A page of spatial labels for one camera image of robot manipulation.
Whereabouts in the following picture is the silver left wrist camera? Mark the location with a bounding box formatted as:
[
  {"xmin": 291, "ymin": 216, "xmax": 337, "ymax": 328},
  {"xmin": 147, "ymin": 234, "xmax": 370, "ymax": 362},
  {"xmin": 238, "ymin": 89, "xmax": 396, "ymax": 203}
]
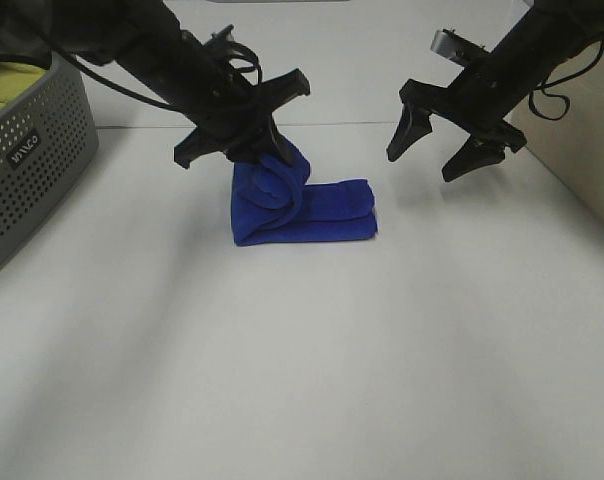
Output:
[{"xmin": 203, "ymin": 24, "xmax": 234, "ymax": 52}]

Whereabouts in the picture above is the blue microfiber towel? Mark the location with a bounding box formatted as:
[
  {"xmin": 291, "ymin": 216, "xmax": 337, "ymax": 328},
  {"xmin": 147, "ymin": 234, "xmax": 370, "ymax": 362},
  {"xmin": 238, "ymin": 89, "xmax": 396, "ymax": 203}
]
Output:
[{"xmin": 230, "ymin": 145, "xmax": 378, "ymax": 247}]

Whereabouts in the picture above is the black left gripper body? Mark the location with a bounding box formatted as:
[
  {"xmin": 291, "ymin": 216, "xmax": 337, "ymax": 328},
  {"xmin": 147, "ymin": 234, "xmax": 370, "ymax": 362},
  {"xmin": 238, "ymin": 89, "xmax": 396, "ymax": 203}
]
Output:
[{"xmin": 174, "ymin": 69, "xmax": 310, "ymax": 169}]

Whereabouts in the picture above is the beige storage box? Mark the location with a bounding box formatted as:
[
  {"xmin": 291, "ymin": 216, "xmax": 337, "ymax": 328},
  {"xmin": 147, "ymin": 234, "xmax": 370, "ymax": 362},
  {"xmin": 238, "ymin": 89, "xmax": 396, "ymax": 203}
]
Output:
[{"xmin": 511, "ymin": 54, "xmax": 604, "ymax": 222}]

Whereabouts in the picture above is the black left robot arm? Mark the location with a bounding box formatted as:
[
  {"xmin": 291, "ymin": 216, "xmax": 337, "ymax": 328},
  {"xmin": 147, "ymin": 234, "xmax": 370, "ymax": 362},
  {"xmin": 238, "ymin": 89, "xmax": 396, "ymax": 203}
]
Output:
[{"xmin": 0, "ymin": 1, "xmax": 310, "ymax": 168}]

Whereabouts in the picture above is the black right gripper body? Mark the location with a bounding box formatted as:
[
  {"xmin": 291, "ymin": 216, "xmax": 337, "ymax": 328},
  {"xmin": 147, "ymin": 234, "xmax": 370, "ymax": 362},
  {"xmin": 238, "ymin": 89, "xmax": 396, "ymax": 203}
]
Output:
[{"xmin": 400, "ymin": 59, "xmax": 527, "ymax": 152}]

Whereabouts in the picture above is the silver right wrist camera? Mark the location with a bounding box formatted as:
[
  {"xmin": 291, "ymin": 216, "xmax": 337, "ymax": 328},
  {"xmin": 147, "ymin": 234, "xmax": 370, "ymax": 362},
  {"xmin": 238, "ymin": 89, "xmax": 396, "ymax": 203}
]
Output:
[{"xmin": 430, "ymin": 29, "xmax": 489, "ymax": 68}]

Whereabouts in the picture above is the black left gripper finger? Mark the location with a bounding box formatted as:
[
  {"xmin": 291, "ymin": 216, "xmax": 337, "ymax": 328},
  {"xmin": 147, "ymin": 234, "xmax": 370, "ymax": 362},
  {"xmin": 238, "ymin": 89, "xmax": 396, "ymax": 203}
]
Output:
[
  {"xmin": 225, "ymin": 145, "xmax": 259, "ymax": 164},
  {"xmin": 264, "ymin": 119, "xmax": 295, "ymax": 167}
]

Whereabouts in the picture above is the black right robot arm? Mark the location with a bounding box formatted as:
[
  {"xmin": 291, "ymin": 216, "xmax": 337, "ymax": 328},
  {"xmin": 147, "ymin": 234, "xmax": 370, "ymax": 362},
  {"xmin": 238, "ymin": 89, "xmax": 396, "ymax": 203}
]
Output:
[{"xmin": 386, "ymin": 1, "xmax": 604, "ymax": 182}]

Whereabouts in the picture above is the grey perforated laundry basket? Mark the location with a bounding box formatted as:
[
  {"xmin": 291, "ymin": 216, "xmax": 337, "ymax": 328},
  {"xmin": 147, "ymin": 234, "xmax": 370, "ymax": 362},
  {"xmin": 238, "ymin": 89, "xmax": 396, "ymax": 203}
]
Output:
[{"xmin": 0, "ymin": 54, "xmax": 99, "ymax": 269}]

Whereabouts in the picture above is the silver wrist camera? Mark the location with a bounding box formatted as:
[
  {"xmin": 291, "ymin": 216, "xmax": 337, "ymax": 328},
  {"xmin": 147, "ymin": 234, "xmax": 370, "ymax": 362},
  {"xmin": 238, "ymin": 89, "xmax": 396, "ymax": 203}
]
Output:
[
  {"xmin": 203, "ymin": 24, "xmax": 234, "ymax": 52},
  {"xmin": 430, "ymin": 29, "xmax": 489, "ymax": 68}
]

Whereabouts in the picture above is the yellow-green towel in basket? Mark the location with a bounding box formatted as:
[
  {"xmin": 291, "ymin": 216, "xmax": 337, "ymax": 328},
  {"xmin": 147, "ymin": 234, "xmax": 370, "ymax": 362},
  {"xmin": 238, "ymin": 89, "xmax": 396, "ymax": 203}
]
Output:
[{"xmin": 0, "ymin": 62, "xmax": 47, "ymax": 111}]

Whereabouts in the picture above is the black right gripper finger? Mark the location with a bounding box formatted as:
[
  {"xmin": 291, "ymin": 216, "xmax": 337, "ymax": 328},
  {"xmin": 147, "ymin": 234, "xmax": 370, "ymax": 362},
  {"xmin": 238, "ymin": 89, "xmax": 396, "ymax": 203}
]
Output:
[
  {"xmin": 386, "ymin": 104, "xmax": 432, "ymax": 162},
  {"xmin": 442, "ymin": 136, "xmax": 505, "ymax": 182}
]

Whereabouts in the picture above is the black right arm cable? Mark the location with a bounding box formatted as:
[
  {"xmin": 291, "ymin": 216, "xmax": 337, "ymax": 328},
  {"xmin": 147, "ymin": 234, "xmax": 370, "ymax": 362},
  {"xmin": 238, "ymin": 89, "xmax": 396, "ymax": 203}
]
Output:
[{"xmin": 527, "ymin": 29, "xmax": 604, "ymax": 122}]

